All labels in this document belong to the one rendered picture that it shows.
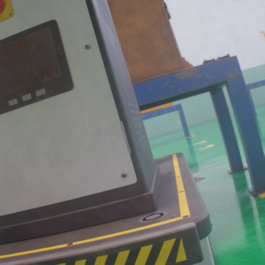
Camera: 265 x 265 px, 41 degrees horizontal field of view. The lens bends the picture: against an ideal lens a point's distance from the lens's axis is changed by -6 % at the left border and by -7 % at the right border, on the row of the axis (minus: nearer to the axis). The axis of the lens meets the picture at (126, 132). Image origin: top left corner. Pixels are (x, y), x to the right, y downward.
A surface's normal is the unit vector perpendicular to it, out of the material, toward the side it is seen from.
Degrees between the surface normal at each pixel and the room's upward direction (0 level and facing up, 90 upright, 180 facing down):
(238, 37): 90
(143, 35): 90
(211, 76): 90
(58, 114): 90
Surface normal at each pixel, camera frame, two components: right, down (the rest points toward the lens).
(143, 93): -0.11, 0.04
